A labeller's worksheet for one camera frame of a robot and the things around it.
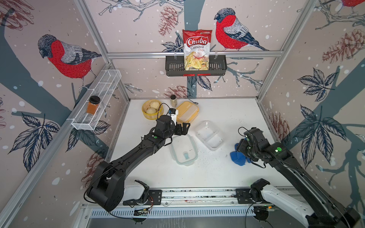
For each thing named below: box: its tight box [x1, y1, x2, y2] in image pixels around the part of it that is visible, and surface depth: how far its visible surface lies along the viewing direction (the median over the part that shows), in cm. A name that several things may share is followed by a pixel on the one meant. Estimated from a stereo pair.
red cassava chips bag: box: [182, 29, 213, 71], surface depth 87 cm
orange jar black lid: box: [86, 95, 101, 115], surface depth 68 cm
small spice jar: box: [170, 94, 178, 108], surface depth 113 cm
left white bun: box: [145, 106, 157, 114], surface depth 109 cm
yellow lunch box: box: [176, 101, 200, 126], surface depth 103 cm
